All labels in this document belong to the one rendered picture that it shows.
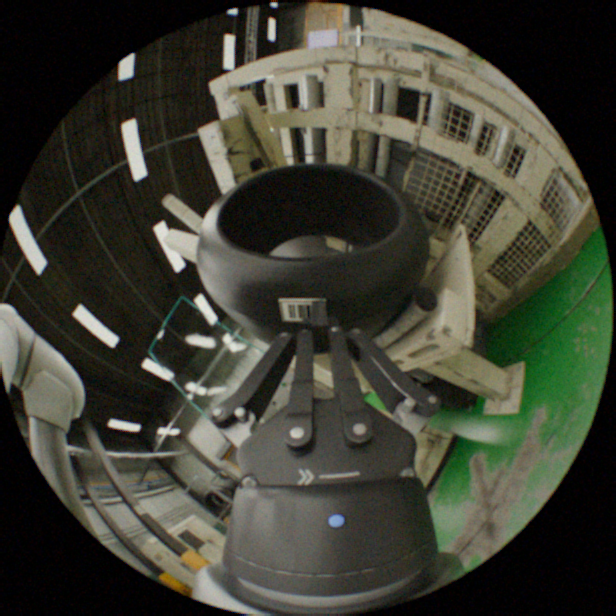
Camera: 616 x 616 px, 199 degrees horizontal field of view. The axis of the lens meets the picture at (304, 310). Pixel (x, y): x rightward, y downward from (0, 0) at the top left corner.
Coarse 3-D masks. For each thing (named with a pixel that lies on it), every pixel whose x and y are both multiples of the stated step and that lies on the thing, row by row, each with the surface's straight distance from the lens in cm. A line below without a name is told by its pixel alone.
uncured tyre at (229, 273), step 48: (240, 192) 55; (288, 192) 73; (336, 192) 73; (384, 192) 52; (240, 240) 69; (288, 240) 77; (384, 240) 31; (240, 288) 28; (288, 288) 24; (336, 288) 24; (384, 288) 28
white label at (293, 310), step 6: (282, 300) 23; (288, 300) 23; (294, 300) 23; (300, 300) 23; (306, 300) 23; (324, 300) 23; (282, 306) 24; (288, 306) 24; (294, 306) 24; (300, 306) 23; (306, 306) 23; (282, 312) 25; (288, 312) 24; (294, 312) 24; (300, 312) 24; (306, 312) 24; (288, 318) 25; (294, 318) 25; (300, 318) 25
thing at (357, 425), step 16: (336, 336) 15; (336, 352) 13; (336, 368) 12; (352, 368) 12; (336, 384) 11; (352, 384) 10; (352, 400) 9; (352, 416) 8; (368, 416) 8; (352, 432) 8; (368, 432) 8
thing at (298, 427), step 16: (304, 336) 15; (304, 352) 13; (304, 368) 12; (304, 384) 10; (288, 400) 9; (304, 400) 9; (288, 416) 8; (304, 416) 8; (288, 432) 8; (304, 432) 8; (304, 448) 8
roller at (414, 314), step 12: (420, 288) 32; (408, 300) 33; (420, 300) 30; (432, 300) 32; (408, 312) 33; (420, 312) 31; (396, 324) 38; (408, 324) 35; (384, 336) 45; (396, 336) 42
